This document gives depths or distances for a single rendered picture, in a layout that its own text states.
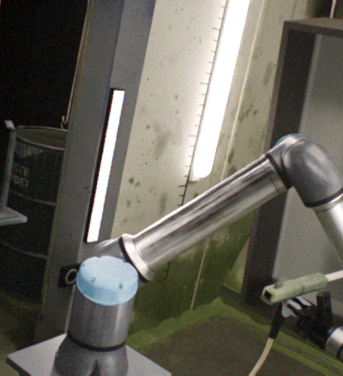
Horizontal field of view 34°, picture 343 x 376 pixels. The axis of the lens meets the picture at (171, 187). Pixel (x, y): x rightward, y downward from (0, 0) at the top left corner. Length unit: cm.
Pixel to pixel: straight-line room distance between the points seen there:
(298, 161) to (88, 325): 64
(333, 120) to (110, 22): 99
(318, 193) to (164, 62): 119
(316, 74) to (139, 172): 85
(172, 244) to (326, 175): 44
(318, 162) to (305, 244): 129
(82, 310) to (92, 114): 102
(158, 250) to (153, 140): 101
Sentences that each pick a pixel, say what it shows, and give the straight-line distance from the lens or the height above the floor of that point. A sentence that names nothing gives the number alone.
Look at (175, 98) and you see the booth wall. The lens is 249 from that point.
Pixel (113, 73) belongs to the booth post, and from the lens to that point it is 217.
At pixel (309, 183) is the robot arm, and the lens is 137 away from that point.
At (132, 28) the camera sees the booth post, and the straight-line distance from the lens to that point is 221.
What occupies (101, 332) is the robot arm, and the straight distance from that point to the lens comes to 139.
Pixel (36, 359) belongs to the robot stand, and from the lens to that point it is 152.
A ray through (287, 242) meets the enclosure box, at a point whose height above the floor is 71.
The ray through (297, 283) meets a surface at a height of 82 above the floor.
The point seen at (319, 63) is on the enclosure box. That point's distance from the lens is 242.
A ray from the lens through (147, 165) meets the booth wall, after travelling 245.
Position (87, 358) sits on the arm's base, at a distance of 143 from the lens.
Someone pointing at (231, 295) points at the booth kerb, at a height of 13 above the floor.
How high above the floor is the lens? 145
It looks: 13 degrees down
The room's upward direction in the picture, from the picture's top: 12 degrees clockwise
